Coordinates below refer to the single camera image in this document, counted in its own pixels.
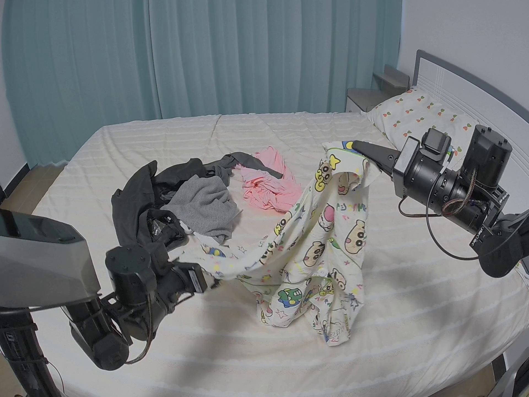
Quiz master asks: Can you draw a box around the pile of clothes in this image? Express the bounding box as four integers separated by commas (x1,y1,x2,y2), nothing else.
111,151,285,259

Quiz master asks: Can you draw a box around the grey bedside table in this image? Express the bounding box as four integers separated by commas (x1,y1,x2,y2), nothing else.
346,65,411,113

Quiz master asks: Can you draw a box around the bed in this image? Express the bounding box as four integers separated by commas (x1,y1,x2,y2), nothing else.
29,49,529,397

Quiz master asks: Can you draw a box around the black cable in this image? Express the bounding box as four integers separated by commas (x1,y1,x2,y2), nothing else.
123,292,155,365
398,197,482,260

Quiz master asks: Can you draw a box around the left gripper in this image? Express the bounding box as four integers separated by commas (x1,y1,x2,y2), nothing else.
163,263,208,305

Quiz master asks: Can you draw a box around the pink garment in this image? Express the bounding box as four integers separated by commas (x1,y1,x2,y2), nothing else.
241,146,304,213

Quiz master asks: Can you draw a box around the white printed pillow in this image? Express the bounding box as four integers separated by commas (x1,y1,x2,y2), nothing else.
366,86,482,172

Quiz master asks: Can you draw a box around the white printed pyjama top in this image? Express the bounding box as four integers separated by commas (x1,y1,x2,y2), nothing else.
192,140,383,347

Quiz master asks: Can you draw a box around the blue-green curtain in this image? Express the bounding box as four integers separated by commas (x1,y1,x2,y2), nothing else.
0,0,403,169

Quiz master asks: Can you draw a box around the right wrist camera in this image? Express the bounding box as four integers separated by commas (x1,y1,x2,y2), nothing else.
422,127,454,165

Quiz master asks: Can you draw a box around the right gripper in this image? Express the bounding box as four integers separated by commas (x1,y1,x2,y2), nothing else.
352,137,463,219

